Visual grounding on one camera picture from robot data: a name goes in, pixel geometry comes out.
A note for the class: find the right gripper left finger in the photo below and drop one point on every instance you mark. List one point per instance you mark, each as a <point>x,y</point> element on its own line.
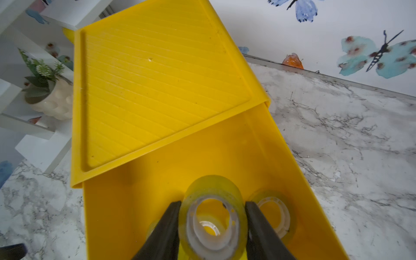
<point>163,242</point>

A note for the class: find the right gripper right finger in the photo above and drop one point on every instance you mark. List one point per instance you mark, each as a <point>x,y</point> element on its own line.
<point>263,243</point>

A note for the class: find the yellow-green tape roll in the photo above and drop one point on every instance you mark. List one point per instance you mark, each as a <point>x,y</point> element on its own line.
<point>212,221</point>
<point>278,211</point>

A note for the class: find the yellow top drawer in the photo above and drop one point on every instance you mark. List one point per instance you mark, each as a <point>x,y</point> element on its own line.
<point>213,173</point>

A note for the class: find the yellow drawer cabinet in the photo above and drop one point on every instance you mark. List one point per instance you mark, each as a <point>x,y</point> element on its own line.
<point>150,75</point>

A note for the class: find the white pot green plant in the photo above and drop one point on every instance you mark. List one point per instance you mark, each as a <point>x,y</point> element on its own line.
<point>46,90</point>

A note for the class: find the white stepped shelf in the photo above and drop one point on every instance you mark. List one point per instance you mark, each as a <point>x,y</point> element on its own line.
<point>44,144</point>

